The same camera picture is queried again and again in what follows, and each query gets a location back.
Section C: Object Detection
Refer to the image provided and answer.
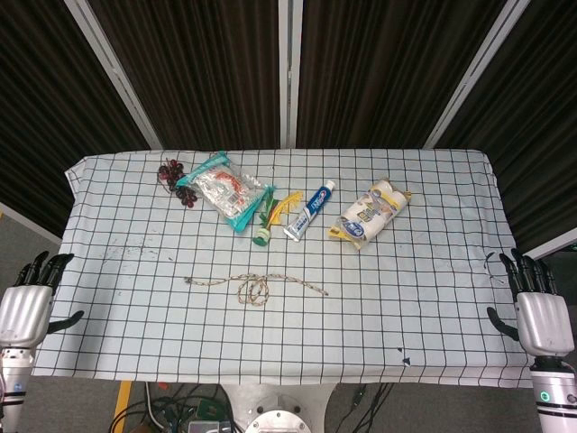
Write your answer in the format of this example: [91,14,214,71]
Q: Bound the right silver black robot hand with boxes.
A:
[486,247,577,360]

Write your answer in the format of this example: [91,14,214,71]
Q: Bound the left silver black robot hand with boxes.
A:
[0,251,86,348]

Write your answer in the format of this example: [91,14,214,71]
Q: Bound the beige braided rope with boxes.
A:
[183,272,330,308]

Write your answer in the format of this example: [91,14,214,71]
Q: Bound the white robot base with flange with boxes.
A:
[220,382,337,433]

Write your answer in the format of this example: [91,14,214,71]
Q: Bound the dark brown pleated panel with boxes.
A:
[435,0,577,253]
[0,0,150,235]
[87,0,289,150]
[297,0,508,150]

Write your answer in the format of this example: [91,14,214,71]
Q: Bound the dark red plastic grapes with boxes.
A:
[156,157,199,209]

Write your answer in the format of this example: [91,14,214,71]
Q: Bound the yellow white snack package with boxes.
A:
[327,178,412,252]

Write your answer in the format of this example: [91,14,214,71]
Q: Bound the teal clear snack bag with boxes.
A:
[175,151,268,234]

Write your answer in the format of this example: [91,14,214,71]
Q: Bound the green yellow feather shuttlecock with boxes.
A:
[251,185,304,247]

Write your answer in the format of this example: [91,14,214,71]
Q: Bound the white black checkered tablecloth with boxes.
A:
[32,148,537,390]

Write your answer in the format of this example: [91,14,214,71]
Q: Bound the blue white toothpaste tube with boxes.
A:
[282,179,337,244]

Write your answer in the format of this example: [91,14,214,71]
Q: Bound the black cable tangle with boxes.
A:
[346,382,393,433]
[110,382,235,433]

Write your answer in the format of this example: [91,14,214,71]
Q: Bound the white metal frame post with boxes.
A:
[62,0,163,150]
[278,0,303,149]
[423,0,531,150]

